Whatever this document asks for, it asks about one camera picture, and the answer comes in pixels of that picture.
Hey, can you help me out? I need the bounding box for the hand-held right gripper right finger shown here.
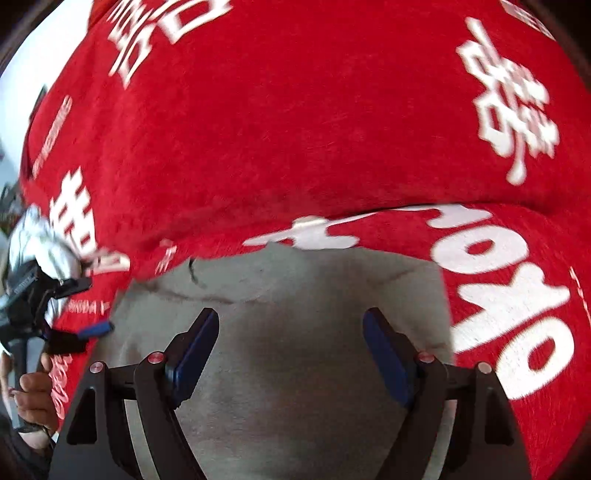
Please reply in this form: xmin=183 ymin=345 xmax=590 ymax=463
xmin=362 ymin=308 xmax=533 ymax=480

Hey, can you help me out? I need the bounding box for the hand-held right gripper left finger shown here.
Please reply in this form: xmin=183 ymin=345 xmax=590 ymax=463
xmin=48 ymin=308 xmax=221 ymax=480

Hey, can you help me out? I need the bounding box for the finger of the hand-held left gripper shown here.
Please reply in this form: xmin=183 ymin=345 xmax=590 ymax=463
xmin=47 ymin=320 xmax=115 ymax=357
xmin=57 ymin=276 xmax=93 ymax=301

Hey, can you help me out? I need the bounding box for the grey knit sweater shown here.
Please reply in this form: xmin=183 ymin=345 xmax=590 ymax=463
xmin=99 ymin=244 xmax=458 ymax=480

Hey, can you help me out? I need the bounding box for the person's left hand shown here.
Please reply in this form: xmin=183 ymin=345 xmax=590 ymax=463
xmin=0 ymin=354 xmax=60 ymax=433

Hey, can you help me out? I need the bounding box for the white patterned cloth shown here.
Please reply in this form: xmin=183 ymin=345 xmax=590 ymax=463
xmin=8 ymin=205 xmax=86 ymax=280

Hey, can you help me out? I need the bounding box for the red printed sofa cover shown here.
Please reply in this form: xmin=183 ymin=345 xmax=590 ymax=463
xmin=18 ymin=0 xmax=591 ymax=480

